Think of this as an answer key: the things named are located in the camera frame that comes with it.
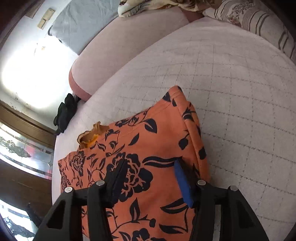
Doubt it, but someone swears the grey pillow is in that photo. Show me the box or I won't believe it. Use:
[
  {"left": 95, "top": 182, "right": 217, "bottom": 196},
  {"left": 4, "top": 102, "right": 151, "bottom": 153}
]
[{"left": 48, "top": 0, "right": 120, "bottom": 55}]

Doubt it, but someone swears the beige wall switch plate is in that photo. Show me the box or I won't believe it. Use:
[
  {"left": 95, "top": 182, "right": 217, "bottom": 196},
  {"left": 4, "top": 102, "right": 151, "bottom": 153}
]
[{"left": 37, "top": 8, "right": 55, "bottom": 30}]

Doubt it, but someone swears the black clothes pile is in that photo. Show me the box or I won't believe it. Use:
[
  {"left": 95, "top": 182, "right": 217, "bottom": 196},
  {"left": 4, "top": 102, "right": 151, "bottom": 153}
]
[{"left": 53, "top": 93, "right": 81, "bottom": 136}]

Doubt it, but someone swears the striped floral cushion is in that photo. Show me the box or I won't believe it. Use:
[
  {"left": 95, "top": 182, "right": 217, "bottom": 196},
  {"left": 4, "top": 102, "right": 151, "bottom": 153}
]
[{"left": 203, "top": 1, "right": 295, "bottom": 62}]

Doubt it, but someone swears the orange black floral blouse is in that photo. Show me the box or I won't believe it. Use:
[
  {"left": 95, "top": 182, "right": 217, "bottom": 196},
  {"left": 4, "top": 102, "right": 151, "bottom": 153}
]
[{"left": 58, "top": 86, "right": 210, "bottom": 240}]

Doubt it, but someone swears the pink quilted bolster headboard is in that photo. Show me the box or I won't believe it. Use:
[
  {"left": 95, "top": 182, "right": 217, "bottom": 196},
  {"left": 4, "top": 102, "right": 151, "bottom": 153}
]
[{"left": 69, "top": 6, "right": 203, "bottom": 101}]

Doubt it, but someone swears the beige brown floral cloth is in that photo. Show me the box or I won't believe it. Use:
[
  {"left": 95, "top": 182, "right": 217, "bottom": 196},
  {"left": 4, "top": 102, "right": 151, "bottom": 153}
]
[{"left": 117, "top": 0, "right": 222, "bottom": 18}]

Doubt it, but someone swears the stained glass wooden door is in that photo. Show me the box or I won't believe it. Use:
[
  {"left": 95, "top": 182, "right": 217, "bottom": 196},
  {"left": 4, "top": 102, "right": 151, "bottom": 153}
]
[{"left": 1, "top": 102, "right": 56, "bottom": 240}]

